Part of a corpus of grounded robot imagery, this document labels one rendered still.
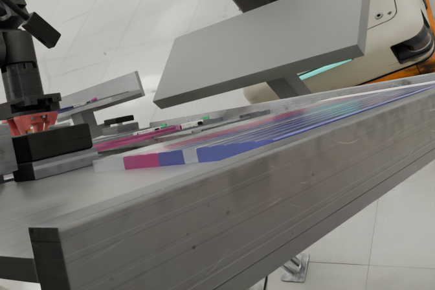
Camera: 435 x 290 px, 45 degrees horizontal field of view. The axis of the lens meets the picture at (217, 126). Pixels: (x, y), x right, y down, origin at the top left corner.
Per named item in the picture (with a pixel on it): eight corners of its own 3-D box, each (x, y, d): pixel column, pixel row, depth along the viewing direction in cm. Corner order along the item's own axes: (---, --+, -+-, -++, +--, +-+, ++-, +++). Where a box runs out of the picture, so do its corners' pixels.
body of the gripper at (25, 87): (27, 109, 79) (17, 59, 78) (-7, 117, 85) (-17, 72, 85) (64, 103, 84) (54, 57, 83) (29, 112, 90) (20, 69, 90)
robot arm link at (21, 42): (37, 24, 85) (14, 32, 88) (0, 22, 79) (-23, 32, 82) (46, 66, 85) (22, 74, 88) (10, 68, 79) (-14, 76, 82)
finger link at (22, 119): (30, 163, 80) (17, 102, 80) (6, 166, 85) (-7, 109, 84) (67, 155, 86) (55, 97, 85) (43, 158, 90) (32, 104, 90)
